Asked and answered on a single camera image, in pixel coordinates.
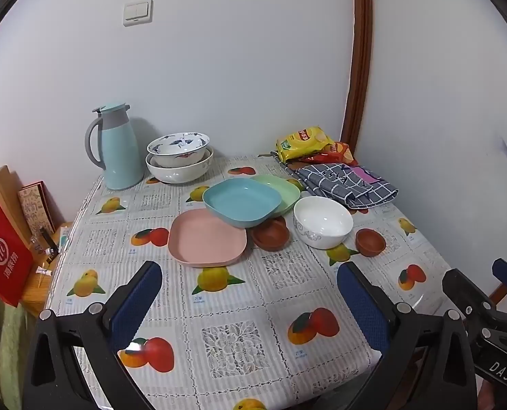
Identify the light blue thermos jug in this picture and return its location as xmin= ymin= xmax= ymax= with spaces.
xmin=85 ymin=102 xmax=146 ymax=191

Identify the white light switch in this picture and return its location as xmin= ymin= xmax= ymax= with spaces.
xmin=123 ymin=0 xmax=154 ymax=27

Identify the red paper bag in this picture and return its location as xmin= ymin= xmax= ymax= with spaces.
xmin=0 ymin=201 xmax=34 ymax=307

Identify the green cloth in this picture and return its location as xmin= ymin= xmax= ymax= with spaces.
xmin=0 ymin=303 xmax=28 ymax=410

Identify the green plastic plate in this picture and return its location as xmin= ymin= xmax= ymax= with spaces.
xmin=250 ymin=174 xmax=301 ymax=218

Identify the fruit print tablecloth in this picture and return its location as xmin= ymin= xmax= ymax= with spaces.
xmin=44 ymin=154 xmax=453 ymax=410

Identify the white bowl with grey swirls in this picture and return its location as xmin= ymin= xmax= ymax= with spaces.
xmin=293 ymin=196 xmax=354 ymax=249

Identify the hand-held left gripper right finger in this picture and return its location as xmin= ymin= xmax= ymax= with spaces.
xmin=337 ymin=260 xmax=478 ymax=410

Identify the red chip bag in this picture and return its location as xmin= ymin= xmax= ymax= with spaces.
xmin=317 ymin=141 xmax=359 ymax=167

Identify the wooden door frame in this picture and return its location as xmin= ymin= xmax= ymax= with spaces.
xmin=343 ymin=0 xmax=374 ymax=159

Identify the blue patterned white bowl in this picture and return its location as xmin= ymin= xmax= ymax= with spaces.
xmin=147 ymin=132 xmax=210 ymax=168

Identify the patterned brown box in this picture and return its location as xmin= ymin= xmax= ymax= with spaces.
xmin=18 ymin=180 xmax=55 ymax=240

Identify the large white bowl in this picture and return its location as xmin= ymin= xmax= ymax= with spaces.
xmin=145 ymin=147 xmax=214 ymax=184

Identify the pink plastic plate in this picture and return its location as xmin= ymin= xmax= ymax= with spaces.
xmin=168 ymin=210 xmax=248 ymax=268

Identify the small brown bowl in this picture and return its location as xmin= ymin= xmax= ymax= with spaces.
xmin=252 ymin=216 xmax=290 ymax=252
xmin=355 ymin=228 xmax=387 ymax=258

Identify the grey checked cloth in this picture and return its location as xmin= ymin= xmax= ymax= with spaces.
xmin=271 ymin=151 xmax=397 ymax=210

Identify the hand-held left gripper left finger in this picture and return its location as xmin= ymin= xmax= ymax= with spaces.
xmin=23 ymin=260 xmax=164 ymax=410

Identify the yellow chip bag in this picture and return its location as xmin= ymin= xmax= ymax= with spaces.
xmin=276 ymin=126 xmax=336 ymax=164

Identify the blue plastic plate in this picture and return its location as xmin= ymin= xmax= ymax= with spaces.
xmin=202 ymin=178 xmax=283 ymax=228

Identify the wooden side table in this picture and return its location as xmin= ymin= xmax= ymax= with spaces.
xmin=20 ymin=222 xmax=72 ymax=317

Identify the wooden board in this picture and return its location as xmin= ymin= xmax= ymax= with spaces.
xmin=0 ymin=165 xmax=32 ymax=244

